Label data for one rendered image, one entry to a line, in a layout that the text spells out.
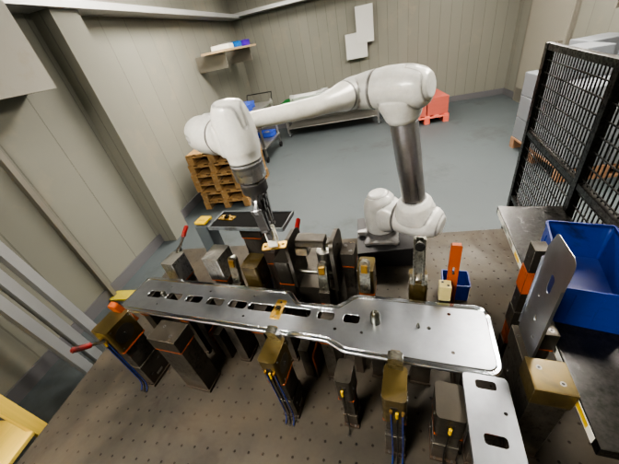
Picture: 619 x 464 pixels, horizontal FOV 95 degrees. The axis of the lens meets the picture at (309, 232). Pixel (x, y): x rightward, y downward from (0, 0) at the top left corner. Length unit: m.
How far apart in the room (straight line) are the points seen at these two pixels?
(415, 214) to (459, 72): 6.47
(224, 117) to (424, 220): 0.93
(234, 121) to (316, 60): 6.64
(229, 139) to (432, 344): 0.78
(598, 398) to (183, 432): 1.20
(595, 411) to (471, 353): 0.24
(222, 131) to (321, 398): 0.95
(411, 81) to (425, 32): 6.38
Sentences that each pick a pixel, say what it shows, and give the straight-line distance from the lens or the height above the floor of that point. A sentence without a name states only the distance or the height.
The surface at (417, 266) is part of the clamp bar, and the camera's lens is 0.98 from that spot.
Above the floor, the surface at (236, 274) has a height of 1.03.
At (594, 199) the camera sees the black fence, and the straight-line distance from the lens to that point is 1.35.
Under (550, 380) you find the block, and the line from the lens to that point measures 0.88.
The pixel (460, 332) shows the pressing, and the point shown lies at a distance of 0.97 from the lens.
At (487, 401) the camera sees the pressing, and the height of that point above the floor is 1.00.
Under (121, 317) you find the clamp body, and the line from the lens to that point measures 1.29.
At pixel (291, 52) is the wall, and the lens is 7.41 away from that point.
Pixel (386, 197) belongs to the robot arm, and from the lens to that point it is 1.42.
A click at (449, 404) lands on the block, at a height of 0.98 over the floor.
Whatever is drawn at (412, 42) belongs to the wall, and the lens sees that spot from 7.36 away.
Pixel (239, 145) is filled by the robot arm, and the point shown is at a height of 1.58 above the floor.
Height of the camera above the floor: 1.77
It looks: 34 degrees down
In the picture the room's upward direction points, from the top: 13 degrees counter-clockwise
